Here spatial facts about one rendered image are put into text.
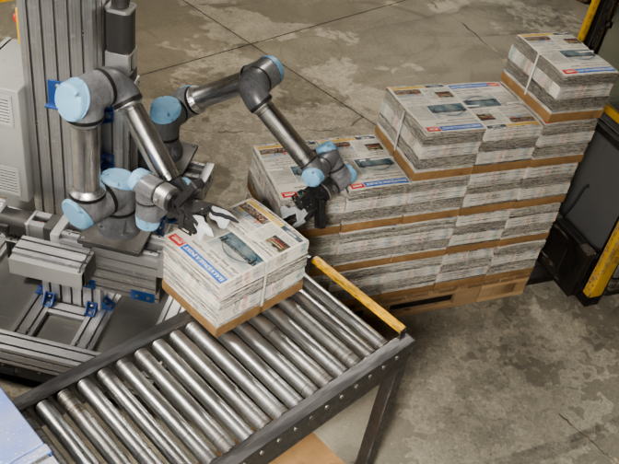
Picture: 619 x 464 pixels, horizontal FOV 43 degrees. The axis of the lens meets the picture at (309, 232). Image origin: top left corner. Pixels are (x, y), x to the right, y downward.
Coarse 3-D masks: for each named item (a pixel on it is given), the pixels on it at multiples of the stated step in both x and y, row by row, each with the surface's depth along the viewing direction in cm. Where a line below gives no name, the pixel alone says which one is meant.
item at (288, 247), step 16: (240, 208) 264; (256, 208) 264; (240, 224) 257; (256, 224) 258; (272, 224) 259; (256, 240) 252; (272, 240) 253; (288, 240) 254; (304, 240) 255; (288, 256) 252; (304, 256) 259; (272, 272) 250; (288, 272) 257; (272, 288) 256
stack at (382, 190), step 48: (336, 144) 340; (288, 192) 308; (384, 192) 323; (432, 192) 335; (480, 192) 346; (336, 240) 335; (384, 240) 342; (432, 240) 355; (480, 240) 367; (336, 288) 352; (384, 288) 365; (480, 288) 392
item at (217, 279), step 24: (168, 240) 247; (192, 240) 247; (216, 240) 249; (168, 264) 253; (192, 264) 241; (216, 264) 240; (240, 264) 242; (192, 288) 248; (216, 288) 235; (240, 288) 243; (216, 312) 242; (240, 312) 250
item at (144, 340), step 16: (176, 320) 251; (192, 320) 253; (144, 336) 244; (160, 336) 246; (112, 352) 238; (128, 352) 239; (176, 352) 257; (80, 368) 231; (96, 368) 232; (112, 368) 237; (48, 384) 225; (64, 384) 226; (96, 384) 235; (16, 400) 220; (32, 400) 220; (80, 400) 234; (32, 416) 222
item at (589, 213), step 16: (608, 128) 396; (592, 144) 404; (608, 144) 394; (592, 160) 406; (608, 160) 396; (576, 176) 419; (592, 176) 407; (608, 176) 397; (576, 192) 420; (592, 192) 409; (608, 192) 399; (560, 208) 434; (576, 208) 422; (592, 208) 410; (608, 208) 400; (576, 224) 424; (592, 224) 412; (608, 224) 401; (592, 240) 413; (608, 288) 409
